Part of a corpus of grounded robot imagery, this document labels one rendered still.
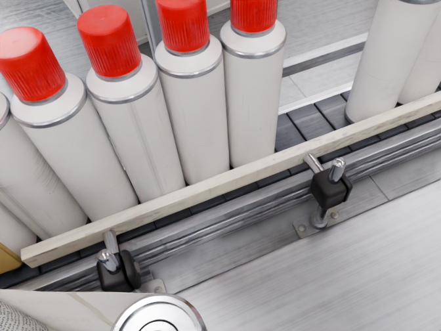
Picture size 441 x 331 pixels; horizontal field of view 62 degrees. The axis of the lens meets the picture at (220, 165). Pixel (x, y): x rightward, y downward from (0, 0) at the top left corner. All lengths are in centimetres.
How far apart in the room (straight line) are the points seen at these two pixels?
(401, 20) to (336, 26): 33
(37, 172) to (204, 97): 14
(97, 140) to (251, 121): 13
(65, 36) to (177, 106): 47
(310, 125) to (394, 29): 14
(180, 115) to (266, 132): 9
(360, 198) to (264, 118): 18
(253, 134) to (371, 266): 16
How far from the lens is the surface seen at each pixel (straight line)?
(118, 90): 26
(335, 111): 47
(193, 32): 26
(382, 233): 39
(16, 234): 38
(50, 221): 36
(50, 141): 28
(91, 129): 28
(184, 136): 32
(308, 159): 38
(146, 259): 41
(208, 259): 41
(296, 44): 65
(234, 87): 31
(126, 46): 25
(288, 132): 44
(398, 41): 38
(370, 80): 41
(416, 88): 48
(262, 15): 28
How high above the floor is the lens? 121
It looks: 54 degrees down
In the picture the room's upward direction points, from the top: 5 degrees counter-clockwise
